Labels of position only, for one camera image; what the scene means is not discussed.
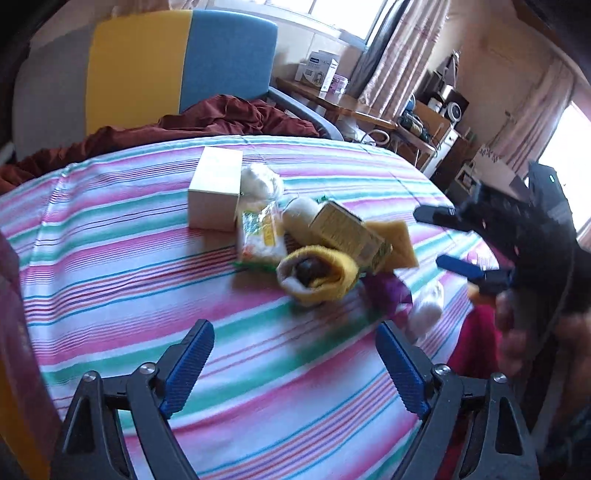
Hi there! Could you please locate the cream blue rolled sock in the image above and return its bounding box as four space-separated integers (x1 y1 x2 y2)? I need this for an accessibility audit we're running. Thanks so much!
283 196 324 246

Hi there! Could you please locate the white plastic bag ball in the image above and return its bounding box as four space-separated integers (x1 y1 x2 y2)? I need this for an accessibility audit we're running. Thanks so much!
240 163 284 200

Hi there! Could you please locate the clear plastic bag bundle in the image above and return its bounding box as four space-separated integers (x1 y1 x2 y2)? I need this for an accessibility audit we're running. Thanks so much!
406 280 445 344

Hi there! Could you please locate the yellow sponge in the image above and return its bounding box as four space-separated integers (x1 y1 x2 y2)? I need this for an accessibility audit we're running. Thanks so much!
363 220 419 272

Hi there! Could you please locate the dark red blanket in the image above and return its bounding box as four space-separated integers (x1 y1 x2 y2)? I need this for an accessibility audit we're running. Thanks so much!
1 95 320 194

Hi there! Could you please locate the red garment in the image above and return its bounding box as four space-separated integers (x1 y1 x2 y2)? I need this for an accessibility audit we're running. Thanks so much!
448 305 499 379

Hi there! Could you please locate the yellow green cracker packet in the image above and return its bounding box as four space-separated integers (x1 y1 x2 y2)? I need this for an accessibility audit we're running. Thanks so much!
236 201 287 270

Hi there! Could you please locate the purple cloth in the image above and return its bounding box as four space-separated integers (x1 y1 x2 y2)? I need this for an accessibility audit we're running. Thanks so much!
361 272 413 321

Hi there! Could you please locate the yellow sock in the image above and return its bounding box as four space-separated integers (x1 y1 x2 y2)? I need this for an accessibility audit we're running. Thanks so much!
276 245 360 306

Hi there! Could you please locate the white blue carton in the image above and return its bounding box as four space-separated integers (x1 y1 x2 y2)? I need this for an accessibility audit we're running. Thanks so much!
294 50 339 92

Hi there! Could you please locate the striped bed sheet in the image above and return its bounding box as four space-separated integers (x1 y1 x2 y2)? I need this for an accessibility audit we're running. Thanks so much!
1 136 497 479

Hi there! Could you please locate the wooden desk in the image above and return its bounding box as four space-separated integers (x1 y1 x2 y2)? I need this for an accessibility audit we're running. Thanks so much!
276 78 436 155

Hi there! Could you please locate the pink curtain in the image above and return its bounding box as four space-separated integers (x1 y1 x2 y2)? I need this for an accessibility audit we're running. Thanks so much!
359 0 451 120

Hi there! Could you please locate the person's right hand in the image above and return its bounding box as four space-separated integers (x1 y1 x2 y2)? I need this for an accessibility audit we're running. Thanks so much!
495 292 590 427

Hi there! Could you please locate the green medicine box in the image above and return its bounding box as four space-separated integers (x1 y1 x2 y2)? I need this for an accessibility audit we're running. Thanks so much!
310 201 393 273

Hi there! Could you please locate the white cardboard box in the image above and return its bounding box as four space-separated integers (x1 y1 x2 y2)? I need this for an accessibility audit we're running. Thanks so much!
187 146 242 232

